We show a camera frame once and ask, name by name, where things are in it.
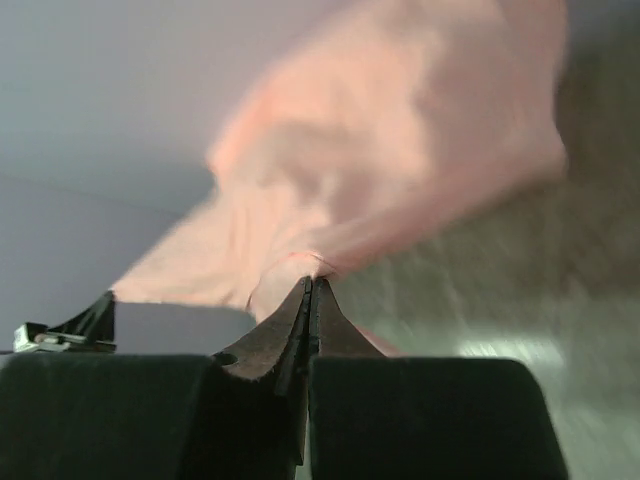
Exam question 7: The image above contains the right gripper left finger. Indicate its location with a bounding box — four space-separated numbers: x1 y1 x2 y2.
204 278 313 479

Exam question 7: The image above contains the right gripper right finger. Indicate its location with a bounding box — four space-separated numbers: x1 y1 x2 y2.
309 279 568 479

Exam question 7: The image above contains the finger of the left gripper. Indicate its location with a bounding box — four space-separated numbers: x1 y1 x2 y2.
47 290 116 353

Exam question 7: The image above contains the salmon pink t-shirt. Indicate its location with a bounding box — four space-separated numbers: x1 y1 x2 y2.
109 0 571 359

